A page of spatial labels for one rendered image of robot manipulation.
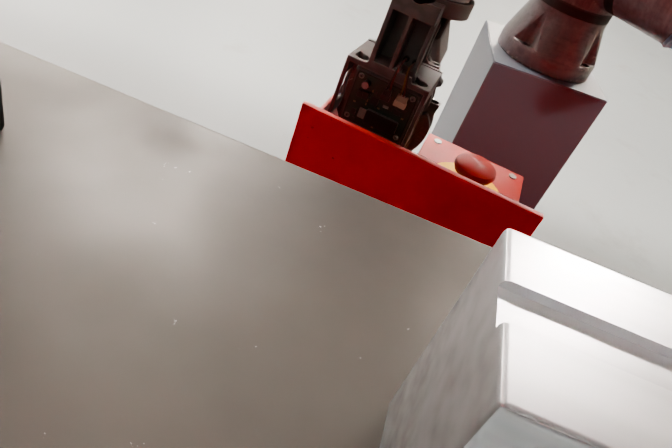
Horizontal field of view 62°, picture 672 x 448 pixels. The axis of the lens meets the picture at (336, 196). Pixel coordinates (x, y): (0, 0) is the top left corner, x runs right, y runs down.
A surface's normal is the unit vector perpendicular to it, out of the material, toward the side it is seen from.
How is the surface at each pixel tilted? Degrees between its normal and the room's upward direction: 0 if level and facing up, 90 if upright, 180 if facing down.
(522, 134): 90
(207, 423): 0
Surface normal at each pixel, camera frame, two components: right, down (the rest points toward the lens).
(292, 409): 0.29, -0.74
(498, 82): -0.14, 0.59
